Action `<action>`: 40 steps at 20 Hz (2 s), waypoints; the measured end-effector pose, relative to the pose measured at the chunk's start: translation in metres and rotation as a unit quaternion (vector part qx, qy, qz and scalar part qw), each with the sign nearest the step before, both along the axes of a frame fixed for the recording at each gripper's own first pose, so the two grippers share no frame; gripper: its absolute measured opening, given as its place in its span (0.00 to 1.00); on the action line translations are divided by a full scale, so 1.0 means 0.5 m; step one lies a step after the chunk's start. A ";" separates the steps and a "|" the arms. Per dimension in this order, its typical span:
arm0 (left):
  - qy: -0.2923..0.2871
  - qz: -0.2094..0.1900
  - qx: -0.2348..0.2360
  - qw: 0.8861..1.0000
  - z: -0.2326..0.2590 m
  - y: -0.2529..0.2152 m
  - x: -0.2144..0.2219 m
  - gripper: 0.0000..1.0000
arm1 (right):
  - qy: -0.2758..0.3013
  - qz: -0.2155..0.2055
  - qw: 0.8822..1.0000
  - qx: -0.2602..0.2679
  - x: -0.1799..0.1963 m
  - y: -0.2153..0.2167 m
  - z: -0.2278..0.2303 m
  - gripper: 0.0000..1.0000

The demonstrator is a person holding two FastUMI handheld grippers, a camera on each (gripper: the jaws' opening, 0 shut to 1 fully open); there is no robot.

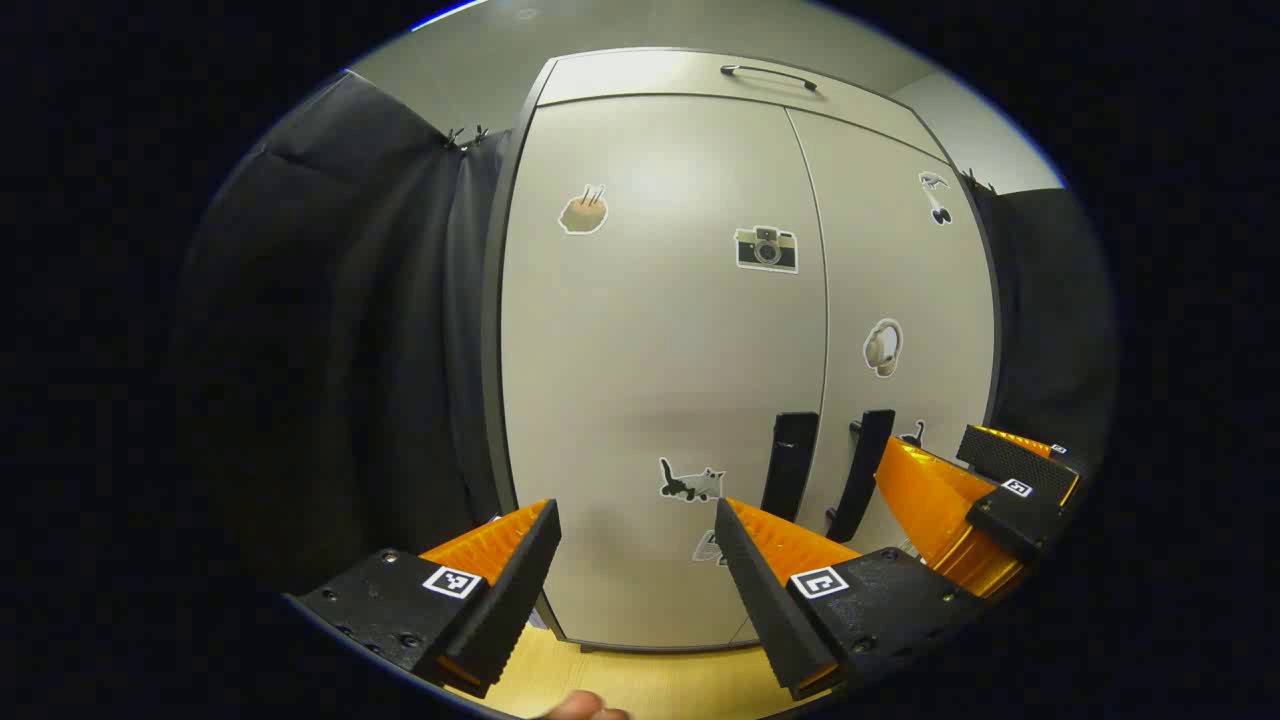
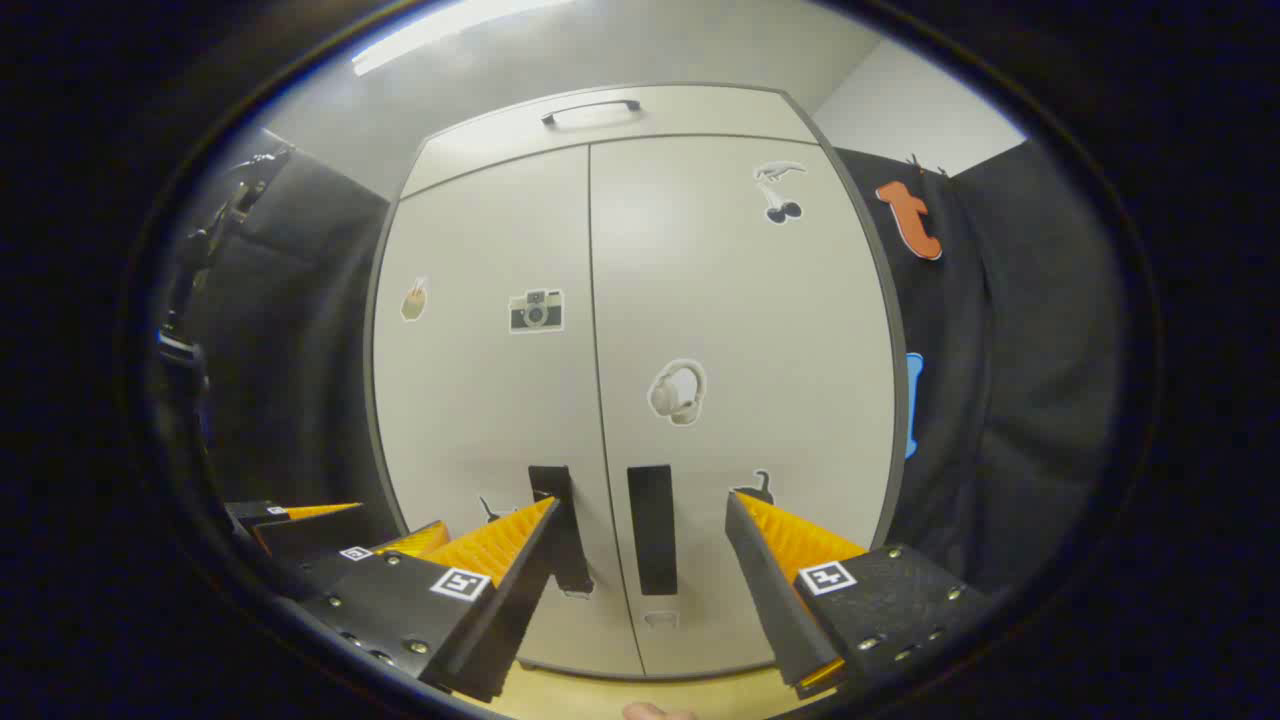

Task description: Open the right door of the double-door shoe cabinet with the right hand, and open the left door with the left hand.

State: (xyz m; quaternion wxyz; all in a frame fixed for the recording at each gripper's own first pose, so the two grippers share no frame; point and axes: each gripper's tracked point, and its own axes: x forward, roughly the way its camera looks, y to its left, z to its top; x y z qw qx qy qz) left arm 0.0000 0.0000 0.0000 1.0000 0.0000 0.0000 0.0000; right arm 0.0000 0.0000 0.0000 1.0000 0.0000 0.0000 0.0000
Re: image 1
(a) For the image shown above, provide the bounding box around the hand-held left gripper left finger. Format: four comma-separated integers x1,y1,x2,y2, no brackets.
285,498,563,701

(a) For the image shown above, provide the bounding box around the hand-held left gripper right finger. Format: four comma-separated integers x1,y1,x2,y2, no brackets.
713,497,986,701

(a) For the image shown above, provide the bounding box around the black door handle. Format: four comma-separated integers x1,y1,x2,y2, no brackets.
762,411,821,524
826,408,898,544

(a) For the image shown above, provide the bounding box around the grey cabinet door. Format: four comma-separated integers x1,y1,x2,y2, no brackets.
735,108,1001,646
500,95,829,651

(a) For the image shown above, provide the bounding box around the grey double-door shoe cabinet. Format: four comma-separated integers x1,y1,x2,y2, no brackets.
482,45,1004,656

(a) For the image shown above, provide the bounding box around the grey cabinet drawer front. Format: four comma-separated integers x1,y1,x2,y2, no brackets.
538,48,949,163

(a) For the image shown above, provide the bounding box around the black backdrop cloth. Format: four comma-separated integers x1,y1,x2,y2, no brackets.
965,175,1118,473
180,70,513,601

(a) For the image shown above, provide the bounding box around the black drawer handle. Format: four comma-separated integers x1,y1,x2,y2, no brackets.
720,64,819,94

